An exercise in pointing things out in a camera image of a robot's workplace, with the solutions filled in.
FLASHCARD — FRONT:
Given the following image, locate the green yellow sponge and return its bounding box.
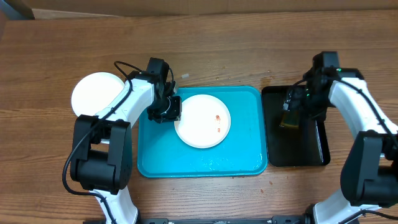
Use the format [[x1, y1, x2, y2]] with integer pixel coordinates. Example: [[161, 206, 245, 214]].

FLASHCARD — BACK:
[[280, 111, 300, 129]]

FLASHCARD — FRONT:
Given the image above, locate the white plate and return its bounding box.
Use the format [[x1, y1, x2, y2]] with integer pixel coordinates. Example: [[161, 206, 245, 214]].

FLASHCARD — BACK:
[[174, 94, 231, 149], [71, 72, 124, 116]]

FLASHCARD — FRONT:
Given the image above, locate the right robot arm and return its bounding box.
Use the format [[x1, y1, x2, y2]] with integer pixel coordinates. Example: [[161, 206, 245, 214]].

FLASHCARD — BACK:
[[283, 68, 397, 223]]

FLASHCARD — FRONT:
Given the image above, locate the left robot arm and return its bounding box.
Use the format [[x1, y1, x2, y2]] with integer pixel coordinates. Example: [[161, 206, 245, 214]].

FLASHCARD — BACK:
[[62, 70, 181, 223]]

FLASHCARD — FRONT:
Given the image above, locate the teal plastic tray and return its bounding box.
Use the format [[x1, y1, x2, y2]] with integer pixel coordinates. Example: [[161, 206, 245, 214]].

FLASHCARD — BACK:
[[137, 86, 267, 178]]

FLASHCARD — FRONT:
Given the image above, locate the black plastic tray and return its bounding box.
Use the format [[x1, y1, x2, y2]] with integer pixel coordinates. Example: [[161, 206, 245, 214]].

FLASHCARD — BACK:
[[261, 86, 330, 167]]

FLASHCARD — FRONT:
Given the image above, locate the right black cable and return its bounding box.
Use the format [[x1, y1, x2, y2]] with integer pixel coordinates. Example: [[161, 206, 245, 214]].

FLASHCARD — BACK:
[[284, 77, 398, 150]]

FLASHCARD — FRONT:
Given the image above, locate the black cable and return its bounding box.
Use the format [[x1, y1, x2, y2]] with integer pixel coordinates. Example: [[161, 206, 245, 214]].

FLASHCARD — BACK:
[[284, 77, 398, 150], [62, 60, 177, 224]]

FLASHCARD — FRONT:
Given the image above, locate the left black cable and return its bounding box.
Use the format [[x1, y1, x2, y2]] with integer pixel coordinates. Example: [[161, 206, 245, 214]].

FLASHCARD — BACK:
[[62, 60, 177, 224]]

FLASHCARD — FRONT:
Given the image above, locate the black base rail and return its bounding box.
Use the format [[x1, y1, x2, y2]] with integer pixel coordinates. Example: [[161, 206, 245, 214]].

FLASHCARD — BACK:
[[83, 214, 312, 224]]

